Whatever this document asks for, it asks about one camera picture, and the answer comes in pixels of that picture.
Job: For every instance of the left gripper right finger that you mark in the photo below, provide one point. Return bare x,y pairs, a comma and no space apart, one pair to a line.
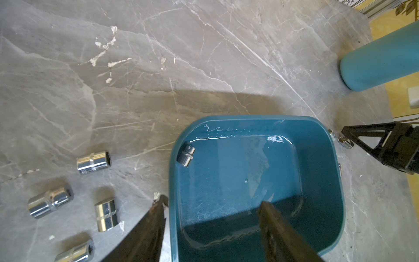
282,242

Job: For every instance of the teal plastic storage box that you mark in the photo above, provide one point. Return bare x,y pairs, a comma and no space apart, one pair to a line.
240,162

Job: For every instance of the teal cylindrical vase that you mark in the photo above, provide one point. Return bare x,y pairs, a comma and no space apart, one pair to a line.
386,59

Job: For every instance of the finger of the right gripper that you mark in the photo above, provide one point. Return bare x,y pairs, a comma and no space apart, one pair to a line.
374,139

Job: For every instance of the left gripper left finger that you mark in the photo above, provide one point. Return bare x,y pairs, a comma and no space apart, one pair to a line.
144,242

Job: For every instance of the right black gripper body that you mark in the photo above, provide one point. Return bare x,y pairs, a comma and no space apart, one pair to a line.
401,147

